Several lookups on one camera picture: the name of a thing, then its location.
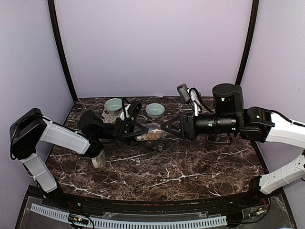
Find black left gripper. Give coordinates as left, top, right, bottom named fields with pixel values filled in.
left=95, top=117, right=155, bottom=146

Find clear bottle yellow capsules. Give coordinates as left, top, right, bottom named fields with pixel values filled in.
left=135, top=123, right=167, bottom=141

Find clear weekly pill organizer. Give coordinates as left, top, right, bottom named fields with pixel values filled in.
left=145, top=141, right=165, bottom=152

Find green lid pill bottle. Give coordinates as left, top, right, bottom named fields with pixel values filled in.
left=206, top=134, right=218, bottom=143

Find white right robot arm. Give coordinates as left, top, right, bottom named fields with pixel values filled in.
left=161, top=83, right=305, bottom=148

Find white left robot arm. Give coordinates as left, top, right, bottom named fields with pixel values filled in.
left=10, top=108, right=149, bottom=208

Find light blue ribbed bowl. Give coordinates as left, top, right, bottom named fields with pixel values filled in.
left=145, top=103, right=165, bottom=118

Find small celadon bowl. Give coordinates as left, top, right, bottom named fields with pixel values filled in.
left=104, top=98, right=122, bottom=114

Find square floral ceramic plate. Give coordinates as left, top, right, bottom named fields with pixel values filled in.
left=101, top=109, right=122, bottom=124

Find beige ceramic mug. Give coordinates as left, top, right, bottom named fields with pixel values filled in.
left=91, top=150, right=107, bottom=168

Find white slotted cable duct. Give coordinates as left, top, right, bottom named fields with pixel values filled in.
left=30, top=203, right=228, bottom=229

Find black front rail base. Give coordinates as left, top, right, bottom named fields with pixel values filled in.
left=15, top=186, right=296, bottom=229

